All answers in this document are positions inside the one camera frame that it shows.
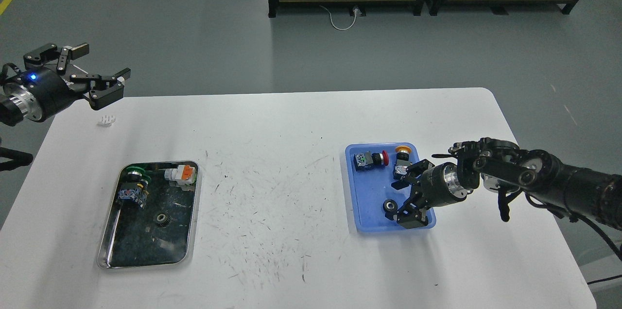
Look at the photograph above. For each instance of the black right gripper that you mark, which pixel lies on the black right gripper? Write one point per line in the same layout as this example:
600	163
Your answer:
440	187

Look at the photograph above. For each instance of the small white plastic part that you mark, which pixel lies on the small white plastic part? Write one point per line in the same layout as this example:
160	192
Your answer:
106	121

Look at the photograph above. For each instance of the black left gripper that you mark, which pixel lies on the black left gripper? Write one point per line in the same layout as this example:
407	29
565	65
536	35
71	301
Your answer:
39	94

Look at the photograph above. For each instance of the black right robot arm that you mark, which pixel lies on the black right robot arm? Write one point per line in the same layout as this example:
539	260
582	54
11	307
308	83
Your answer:
579	194

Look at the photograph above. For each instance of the orange white connector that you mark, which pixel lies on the orange white connector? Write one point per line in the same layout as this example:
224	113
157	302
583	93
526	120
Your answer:
182	176

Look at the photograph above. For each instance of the yellow push button switch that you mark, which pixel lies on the yellow push button switch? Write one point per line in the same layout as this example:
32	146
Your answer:
401	158

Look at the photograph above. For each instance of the green push button switch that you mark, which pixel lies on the green push button switch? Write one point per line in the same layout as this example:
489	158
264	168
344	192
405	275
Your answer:
133	186

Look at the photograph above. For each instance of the blue plastic tray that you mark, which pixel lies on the blue plastic tray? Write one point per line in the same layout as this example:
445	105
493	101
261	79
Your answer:
369	189

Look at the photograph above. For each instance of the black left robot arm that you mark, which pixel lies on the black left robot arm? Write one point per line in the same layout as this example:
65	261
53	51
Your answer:
9	124

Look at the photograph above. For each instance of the black gear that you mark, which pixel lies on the black gear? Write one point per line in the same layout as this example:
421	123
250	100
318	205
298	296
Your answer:
390	208
162	219

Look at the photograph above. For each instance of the silver metal tray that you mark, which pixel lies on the silver metal tray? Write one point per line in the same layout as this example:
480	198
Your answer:
130	237

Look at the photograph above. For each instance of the red push button switch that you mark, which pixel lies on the red push button switch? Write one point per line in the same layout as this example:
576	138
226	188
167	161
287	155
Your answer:
368	160

